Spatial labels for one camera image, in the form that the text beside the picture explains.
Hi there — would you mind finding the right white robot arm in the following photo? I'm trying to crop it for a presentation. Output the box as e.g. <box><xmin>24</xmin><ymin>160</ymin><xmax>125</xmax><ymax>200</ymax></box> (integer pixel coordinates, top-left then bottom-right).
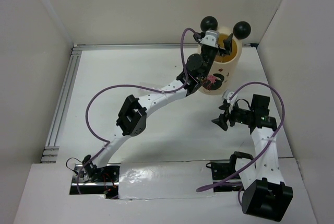
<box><xmin>206</xmin><ymin>92</ymin><xmax>293</xmax><ymax>222</ymax></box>

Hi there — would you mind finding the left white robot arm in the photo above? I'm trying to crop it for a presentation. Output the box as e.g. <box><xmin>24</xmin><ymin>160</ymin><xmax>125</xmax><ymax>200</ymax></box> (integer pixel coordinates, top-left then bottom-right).
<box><xmin>82</xmin><ymin>30</ymin><xmax>234</xmax><ymax>182</ymax></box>

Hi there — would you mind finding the cream bin with black ears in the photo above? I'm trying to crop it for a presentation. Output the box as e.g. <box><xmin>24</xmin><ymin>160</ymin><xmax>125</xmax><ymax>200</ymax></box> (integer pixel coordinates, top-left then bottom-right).
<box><xmin>199</xmin><ymin>16</ymin><xmax>252</xmax><ymax>95</ymax></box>

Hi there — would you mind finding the white tape sheet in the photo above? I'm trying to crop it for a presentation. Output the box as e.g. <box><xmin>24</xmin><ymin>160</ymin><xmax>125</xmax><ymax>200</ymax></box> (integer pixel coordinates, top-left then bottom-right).
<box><xmin>118</xmin><ymin>161</ymin><xmax>214</xmax><ymax>199</ymax></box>

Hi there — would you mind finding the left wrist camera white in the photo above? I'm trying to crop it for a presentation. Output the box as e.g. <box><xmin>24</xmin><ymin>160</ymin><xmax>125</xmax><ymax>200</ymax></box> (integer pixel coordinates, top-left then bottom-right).
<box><xmin>200</xmin><ymin>30</ymin><xmax>220</xmax><ymax>48</ymax></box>

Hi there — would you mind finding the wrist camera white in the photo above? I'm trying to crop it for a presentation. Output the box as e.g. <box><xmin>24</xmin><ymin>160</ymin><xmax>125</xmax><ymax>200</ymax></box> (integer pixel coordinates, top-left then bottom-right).
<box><xmin>222</xmin><ymin>90</ymin><xmax>237</xmax><ymax>111</ymax></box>
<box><xmin>200</xmin><ymin>30</ymin><xmax>220</xmax><ymax>48</ymax></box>

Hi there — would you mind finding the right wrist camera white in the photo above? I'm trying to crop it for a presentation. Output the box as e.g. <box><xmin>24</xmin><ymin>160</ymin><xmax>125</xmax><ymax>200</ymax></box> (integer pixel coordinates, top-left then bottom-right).
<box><xmin>222</xmin><ymin>90</ymin><xmax>237</xmax><ymax>111</ymax></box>

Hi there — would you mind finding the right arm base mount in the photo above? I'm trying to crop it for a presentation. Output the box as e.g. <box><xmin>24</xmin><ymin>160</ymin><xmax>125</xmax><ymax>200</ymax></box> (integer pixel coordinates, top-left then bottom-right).
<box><xmin>206</xmin><ymin>161</ymin><xmax>242</xmax><ymax>193</ymax></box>

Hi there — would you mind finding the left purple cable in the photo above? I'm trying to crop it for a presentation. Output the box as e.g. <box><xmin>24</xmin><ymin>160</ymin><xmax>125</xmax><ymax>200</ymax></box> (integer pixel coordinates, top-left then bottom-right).
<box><xmin>75</xmin><ymin>28</ymin><xmax>201</xmax><ymax>198</ymax></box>

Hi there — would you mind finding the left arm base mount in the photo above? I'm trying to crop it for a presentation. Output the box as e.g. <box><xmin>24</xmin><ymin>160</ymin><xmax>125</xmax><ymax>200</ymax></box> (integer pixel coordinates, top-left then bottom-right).
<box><xmin>65</xmin><ymin>157</ymin><xmax>120</xmax><ymax>199</ymax></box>

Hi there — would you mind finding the aluminium rail frame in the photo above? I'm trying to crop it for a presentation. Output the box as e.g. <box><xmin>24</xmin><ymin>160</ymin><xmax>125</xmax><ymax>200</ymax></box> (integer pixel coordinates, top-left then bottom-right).
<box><xmin>41</xmin><ymin>43</ymin><xmax>259</xmax><ymax>163</ymax></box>

